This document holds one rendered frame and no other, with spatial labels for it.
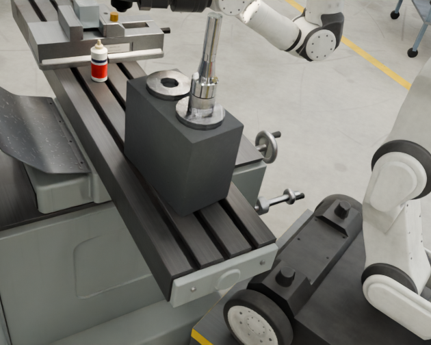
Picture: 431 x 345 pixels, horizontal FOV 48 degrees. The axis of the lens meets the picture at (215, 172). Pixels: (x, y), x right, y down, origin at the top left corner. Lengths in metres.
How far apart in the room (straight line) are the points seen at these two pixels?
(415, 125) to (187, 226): 0.52
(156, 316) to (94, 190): 0.65
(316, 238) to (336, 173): 1.27
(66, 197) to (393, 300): 0.83
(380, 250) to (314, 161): 1.53
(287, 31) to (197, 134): 0.46
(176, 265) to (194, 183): 0.15
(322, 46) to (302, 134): 1.74
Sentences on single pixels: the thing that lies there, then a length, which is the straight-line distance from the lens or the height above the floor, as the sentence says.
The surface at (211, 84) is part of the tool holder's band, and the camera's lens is 0.83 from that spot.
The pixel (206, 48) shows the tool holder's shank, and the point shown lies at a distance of 0.81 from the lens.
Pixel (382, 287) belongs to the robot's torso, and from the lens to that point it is 1.30.
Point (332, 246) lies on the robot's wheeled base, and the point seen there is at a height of 0.59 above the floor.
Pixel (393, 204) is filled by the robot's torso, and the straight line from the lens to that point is 1.14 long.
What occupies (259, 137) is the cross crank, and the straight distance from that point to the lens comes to 1.67.
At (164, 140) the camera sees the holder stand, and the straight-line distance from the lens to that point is 0.90.
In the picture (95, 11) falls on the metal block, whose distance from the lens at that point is 1.36.
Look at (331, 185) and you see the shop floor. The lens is 2.65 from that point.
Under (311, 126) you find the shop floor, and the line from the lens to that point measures 3.03.
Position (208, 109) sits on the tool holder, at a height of 1.17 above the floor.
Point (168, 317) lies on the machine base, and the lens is 1.70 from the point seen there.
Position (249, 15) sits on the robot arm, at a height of 1.19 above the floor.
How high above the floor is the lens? 1.64
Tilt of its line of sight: 41 degrees down
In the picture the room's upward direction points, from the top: 12 degrees clockwise
